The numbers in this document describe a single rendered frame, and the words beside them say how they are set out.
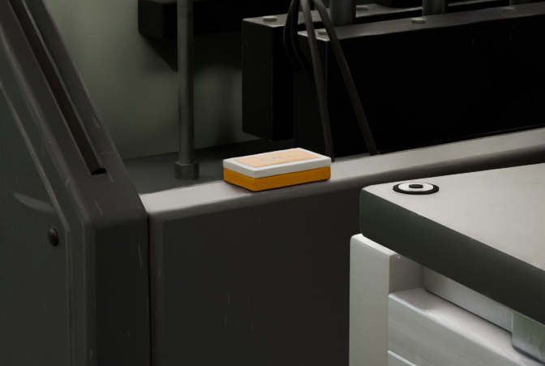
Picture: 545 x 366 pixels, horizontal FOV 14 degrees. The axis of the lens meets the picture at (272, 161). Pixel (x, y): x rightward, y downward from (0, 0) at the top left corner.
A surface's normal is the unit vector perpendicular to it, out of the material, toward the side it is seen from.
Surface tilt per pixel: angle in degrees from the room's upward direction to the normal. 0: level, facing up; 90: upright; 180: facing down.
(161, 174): 0
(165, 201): 0
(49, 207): 90
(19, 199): 90
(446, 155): 0
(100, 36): 90
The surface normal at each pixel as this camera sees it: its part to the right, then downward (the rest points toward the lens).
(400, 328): -0.89, 0.11
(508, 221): 0.00, -0.97
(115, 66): 0.57, 0.19
